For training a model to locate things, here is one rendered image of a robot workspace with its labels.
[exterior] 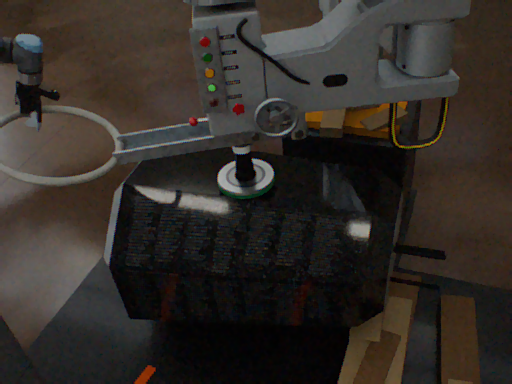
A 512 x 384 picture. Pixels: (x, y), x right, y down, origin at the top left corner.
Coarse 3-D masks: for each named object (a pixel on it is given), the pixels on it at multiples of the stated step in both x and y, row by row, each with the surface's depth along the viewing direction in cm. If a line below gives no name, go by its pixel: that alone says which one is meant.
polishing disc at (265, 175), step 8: (256, 160) 207; (224, 168) 205; (232, 168) 205; (256, 168) 203; (264, 168) 203; (224, 176) 201; (232, 176) 201; (256, 176) 199; (264, 176) 199; (272, 176) 198; (224, 184) 197; (232, 184) 197; (240, 184) 196; (248, 184) 196; (256, 184) 195; (264, 184) 195; (232, 192) 194; (240, 192) 193; (248, 192) 192; (256, 192) 193
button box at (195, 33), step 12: (192, 36) 152; (216, 36) 152; (192, 48) 154; (204, 48) 154; (216, 48) 155; (216, 60) 157; (216, 72) 160; (204, 84) 162; (204, 96) 164; (216, 96) 165; (204, 108) 167; (216, 108) 167
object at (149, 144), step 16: (160, 128) 191; (176, 128) 191; (192, 128) 191; (208, 128) 192; (272, 128) 182; (128, 144) 193; (144, 144) 192; (160, 144) 182; (176, 144) 182; (192, 144) 183; (208, 144) 183; (224, 144) 184; (240, 144) 185; (128, 160) 184
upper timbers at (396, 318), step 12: (396, 300) 232; (408, 300) 231; (384, 312) 228; (396, 312) 227; (408, 312) 226; (384, 324) 222; (396, 324) 222; (408, 324) 221; (348, 348) 215; (360, 348) 214; (396, 348) 212; (348, 360) 210; (360, 360) 210; (396, 360) 208; (348, 372) 206; (396, 372) 204
